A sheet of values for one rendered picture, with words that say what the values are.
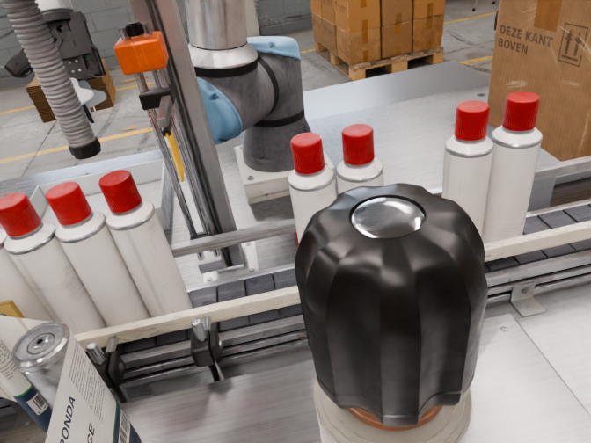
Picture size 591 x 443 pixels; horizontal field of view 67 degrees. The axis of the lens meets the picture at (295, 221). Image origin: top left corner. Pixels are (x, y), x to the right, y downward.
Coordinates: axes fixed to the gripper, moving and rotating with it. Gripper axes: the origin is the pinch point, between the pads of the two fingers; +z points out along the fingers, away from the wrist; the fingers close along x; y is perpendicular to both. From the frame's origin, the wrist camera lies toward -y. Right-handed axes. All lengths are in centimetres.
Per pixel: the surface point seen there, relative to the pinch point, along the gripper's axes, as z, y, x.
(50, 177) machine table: 9.7, -15.5, 19.8
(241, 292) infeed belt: 25, 22, -42
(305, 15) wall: -69, 180, 485
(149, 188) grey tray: 15.4, 8.6, 1.2
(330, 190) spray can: 12, 34, -51
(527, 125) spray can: 10, 56, -54
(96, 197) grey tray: 14.7, -2.9, 3.3
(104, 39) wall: -89, -61, 492
